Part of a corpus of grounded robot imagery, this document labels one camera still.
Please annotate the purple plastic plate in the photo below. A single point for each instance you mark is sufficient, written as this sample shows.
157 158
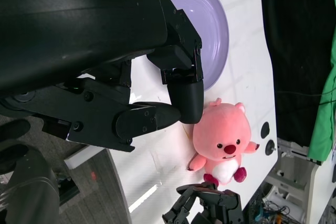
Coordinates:
207 37

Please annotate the green cloth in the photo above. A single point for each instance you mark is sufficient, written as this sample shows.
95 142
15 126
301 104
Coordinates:
324 119

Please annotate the pink plush beaver doll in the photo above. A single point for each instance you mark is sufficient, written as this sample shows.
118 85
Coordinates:
223 134

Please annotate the flat black table grommet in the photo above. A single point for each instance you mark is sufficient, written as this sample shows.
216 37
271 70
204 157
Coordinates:
265 129

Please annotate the dark grey robot body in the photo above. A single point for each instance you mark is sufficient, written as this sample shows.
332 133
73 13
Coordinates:
26 182

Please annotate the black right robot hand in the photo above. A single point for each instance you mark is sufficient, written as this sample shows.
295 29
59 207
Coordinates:
210 205

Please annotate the white equipment stand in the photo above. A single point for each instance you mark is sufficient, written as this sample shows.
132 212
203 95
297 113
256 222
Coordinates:
291 179

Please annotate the black table grommet with knob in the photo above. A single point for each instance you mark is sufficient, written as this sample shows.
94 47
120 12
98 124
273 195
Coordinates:
270 147

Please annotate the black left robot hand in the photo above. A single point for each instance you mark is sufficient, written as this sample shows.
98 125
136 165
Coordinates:
78 37

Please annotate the black backdrop curtain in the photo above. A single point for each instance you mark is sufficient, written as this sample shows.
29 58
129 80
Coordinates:
294 51

